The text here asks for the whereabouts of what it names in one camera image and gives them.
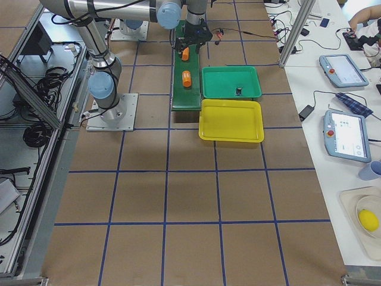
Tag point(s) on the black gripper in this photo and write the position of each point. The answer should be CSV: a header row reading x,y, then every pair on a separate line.
x,y
190,30

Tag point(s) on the plain orange cylinder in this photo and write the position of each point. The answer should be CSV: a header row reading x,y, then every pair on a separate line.
x,y
185,54

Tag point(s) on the orange cylinder with 4680 print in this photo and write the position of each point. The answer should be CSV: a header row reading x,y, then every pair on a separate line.
x,y
186,78

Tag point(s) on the green push button switch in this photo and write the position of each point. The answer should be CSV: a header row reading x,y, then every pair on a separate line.
x,y
238,91

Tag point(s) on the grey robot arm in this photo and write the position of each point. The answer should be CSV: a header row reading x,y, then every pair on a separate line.
x,y
83,14

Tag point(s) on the small sensor circuit board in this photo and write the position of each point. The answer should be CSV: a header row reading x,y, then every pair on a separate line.
x,y
220,33

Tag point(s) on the green plastic tray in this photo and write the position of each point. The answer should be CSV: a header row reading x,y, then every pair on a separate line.
x,y
221,82

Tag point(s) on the green conveyor belt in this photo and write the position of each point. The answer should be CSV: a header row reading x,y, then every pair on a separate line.
x,y
186,94

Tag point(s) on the yellow plastic tray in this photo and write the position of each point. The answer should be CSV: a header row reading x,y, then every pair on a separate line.
x,y
231,121

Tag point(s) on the black power adapter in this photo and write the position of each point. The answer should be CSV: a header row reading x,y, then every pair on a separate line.
x,y
305,112

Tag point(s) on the grey teach pendant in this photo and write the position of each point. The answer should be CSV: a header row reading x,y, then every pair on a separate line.
x,y
345,136
341,70

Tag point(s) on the blue cup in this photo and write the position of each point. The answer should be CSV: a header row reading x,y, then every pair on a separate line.
x,y
370,172

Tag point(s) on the white bowl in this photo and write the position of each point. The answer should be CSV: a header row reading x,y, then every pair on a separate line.
x,y
371,203

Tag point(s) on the yellow lemon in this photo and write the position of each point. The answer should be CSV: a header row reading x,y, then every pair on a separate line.
x,y
368,220

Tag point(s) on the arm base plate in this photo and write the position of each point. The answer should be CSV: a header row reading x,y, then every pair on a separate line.
x,y
120,118
130,31

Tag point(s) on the aluminium frame post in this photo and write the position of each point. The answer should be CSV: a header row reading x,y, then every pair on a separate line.
x,y
299,22

